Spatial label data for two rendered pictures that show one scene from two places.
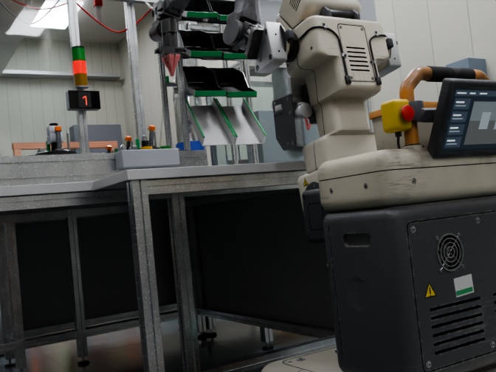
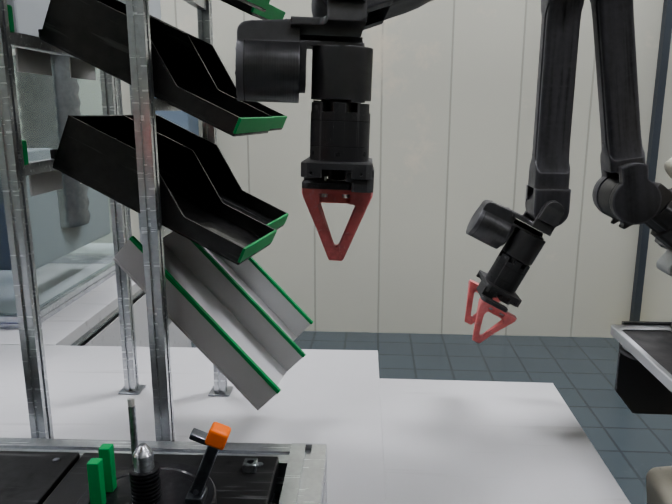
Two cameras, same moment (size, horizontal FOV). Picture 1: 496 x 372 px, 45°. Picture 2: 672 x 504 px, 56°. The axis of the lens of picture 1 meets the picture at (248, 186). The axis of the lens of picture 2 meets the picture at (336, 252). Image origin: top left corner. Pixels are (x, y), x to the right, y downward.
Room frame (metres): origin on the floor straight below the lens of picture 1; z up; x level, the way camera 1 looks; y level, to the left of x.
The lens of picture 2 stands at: (1.80, 0.74, 1.38)
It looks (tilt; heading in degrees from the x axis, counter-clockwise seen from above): 13 degrees down; 305
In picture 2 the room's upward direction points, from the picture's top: straight up
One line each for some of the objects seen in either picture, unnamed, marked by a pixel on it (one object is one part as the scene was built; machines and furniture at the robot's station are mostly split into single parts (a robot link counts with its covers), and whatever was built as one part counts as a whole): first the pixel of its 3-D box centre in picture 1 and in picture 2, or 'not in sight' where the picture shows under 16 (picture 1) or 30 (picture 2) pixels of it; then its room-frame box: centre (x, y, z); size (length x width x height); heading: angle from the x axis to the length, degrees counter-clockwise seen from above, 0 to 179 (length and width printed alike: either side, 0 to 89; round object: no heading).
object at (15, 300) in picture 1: (187, 264); not in sight; (3.81, 0.44, 0.43); 2.20 x 0.38 x 0.86; 122
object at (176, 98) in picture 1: (186, 109); not in sight; (3.29, 0.30, 1.32); 0.14 x 0.14 x 0.38
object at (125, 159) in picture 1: (147, 159); not in sight; (2.06, 0.34, 0.93); 0.21 x 0.07 x 0.06; 122
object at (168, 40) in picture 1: (170, 43); (339, 140); (2.15, 0.23, 1.35); 0.10 x 0.07 x 0.07; 122
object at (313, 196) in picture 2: (174, 63); (337, 212); (2.15, 0.22, 1.28); 0.07 x 0.07 x 0.09; 32
